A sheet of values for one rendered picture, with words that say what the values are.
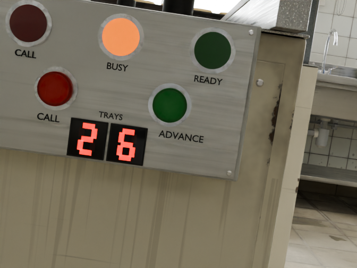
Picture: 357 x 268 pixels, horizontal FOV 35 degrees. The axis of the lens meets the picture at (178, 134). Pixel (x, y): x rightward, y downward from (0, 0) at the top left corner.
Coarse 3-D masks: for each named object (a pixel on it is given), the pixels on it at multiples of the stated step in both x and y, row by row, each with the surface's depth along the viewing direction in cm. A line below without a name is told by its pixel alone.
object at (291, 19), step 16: (256, 0) 65; (272, 0) 54; (288, 0) 50; (304, 0) 50; (224, 16) 105; (240, 16) 79; (256, 16) 63; (272, 16) 52; (288, 16) 50; (304, 16) 50
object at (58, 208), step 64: (128, 0) 97; (192, 0) 58; (256, 64) 53; (256, 128) 54; (0, 192) 54; (64, 192) 54; (128, 192) 54; (192, 192) 54; (256, 192) 55; (0, 256) 55; (64, 256) 55; (128, 256) 55; (192, 256) 55; (256, 256) 55
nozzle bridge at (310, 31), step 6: (312, 0) 131; (318, 0) 131; (312, 6) 131; (318, 6) 131; (312, 12) 131; (312, 18) 131; (312, 24) 131; (312, 30) 131; (312, 36) 132; (306, 42) 132; (306, 48) 132; (306, 54) 132; (306, 60) 132
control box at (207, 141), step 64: (0, 0) 49; (64, 0) 49; (0, 64) 50; (64, 64) 50; (128, 64) 50; (192, 64) 50; (0, 128) 50; (64, 128) 51; (128, 128) 50; (192, 128) 51
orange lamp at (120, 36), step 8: (112, 24) 49; (120, 24) 49; (128, 24) 49; (104, 32) 49; (112, 32) 49; (120, 32) 49; (128, 32) 49; (136, 32) 49; (104, 40) 49; (112, 40) 49; (120, 40) 49; (128, 40) 49; (136, 40) 49; (112, 48) 50; (120, 48) 50; (128, 48) 50
